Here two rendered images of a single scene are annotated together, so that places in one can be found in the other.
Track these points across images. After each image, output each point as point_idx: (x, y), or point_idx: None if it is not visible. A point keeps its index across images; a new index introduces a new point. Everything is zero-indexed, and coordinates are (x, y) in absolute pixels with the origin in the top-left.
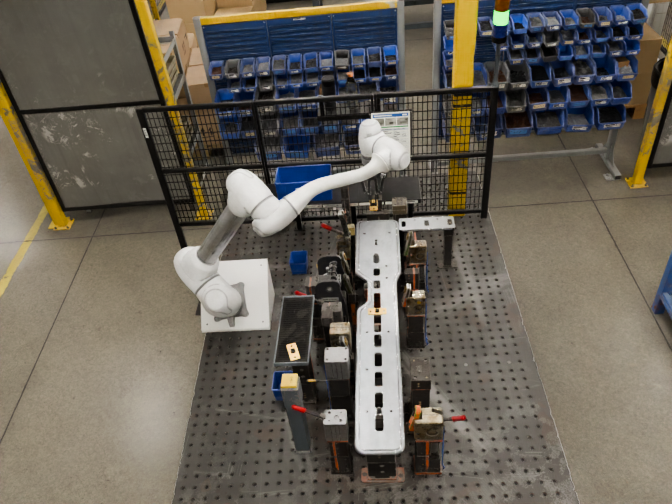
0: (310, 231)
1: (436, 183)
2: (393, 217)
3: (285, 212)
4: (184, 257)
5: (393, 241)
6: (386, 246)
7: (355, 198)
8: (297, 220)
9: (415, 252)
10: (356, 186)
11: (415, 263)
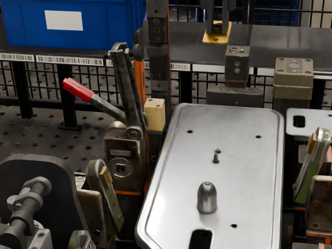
0: (90, 133)
1: None
2: (273, 106)
3: None
4: None
5: (266, 159)
6: (244, 170)
7: (186, 54)
8: (64, 105)
9: (330, 197)
10: (195, 33)
11: (324, 231)
